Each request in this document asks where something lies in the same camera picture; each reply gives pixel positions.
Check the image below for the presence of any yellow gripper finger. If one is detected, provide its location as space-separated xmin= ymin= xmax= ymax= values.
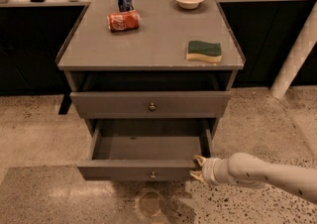
xmin=193 ymin=155 xmax=207 ymax=167
xmin=189 ymin=170 xmax=204 ymax=182

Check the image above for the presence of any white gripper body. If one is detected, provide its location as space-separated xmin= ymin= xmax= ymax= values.
xmin=202 ymin=158 xmax=235 ymax=185

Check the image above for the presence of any grey drawer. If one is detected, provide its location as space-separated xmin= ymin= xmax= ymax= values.
xmin=70 ymin=91 xmax=230 ymax=119
xmin=77 ymin=119 xmax=214 ymax=181

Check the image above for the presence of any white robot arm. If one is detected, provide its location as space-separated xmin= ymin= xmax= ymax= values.
xmin=189 ymin=153 xmax=317 ymax=204

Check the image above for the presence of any grey drawer cabinet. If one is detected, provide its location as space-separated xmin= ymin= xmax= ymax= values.
xmin=54 ymin=0 xmax=246 ymax=170

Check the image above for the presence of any grey top drawer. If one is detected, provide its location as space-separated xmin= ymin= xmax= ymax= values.
xmin=70 ymin=91 xmax=230 ymax=119

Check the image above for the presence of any round floor drain cover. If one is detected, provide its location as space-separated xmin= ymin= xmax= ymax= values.
xmin=136 ymin=191 xmax=164 ymax=217

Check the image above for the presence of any green yellow sponge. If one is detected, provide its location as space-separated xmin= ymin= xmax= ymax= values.
xmin=186 ymin=41 xmax=222 ymax=63

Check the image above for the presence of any orange soda can lying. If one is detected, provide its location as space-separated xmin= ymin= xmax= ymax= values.
xmin=107 ymin=10 xmax=140 ymax=32

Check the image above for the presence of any white diagonal pipe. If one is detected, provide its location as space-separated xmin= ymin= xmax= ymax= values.
xmin=269 ymin=2 xmax=317 ymax=99

